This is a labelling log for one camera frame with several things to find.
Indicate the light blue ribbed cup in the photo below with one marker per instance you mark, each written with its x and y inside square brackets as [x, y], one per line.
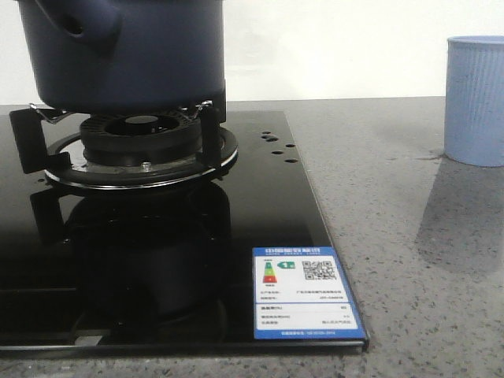
[473, 126]

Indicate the black right pot support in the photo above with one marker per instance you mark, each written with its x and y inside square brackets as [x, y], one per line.
[64, 162]

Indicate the dark blue cooking pot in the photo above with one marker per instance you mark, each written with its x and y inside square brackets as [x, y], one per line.
[125, 56]

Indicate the blue energy label sticker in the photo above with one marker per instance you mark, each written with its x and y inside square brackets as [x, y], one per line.
[301, 292]

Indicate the black right gas burner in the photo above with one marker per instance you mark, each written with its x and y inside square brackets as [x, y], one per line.
[120, 140]

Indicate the black glass gas stove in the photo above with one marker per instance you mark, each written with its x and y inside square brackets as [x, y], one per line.
[166, 270]

